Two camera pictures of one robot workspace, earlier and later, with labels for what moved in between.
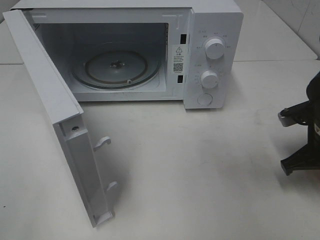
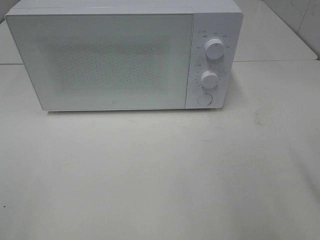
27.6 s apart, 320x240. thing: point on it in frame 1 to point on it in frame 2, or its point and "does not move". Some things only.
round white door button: (204, 99) does not move
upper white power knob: (214, 48) does not move
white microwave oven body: (143, 50) does not move
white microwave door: (81, 161) to (107, 62)
